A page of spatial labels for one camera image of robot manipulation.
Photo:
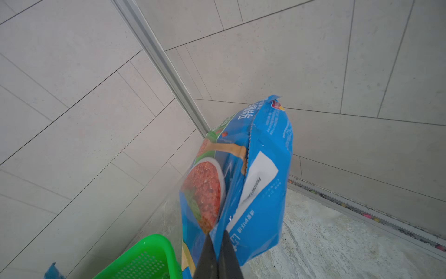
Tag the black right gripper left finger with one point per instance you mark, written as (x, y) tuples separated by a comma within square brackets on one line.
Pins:
[(207, 267)]

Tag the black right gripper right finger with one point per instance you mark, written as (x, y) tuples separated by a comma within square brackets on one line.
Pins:
[(228, 265)]

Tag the green plastic basket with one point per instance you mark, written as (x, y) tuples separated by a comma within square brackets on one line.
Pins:
[(152, 257)]

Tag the blue tomato Lay's chip bag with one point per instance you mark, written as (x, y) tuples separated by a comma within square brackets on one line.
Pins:
[(238, 183)]

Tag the light blue Lay's chip bag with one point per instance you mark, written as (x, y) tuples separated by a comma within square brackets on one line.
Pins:
[(53, 273)]

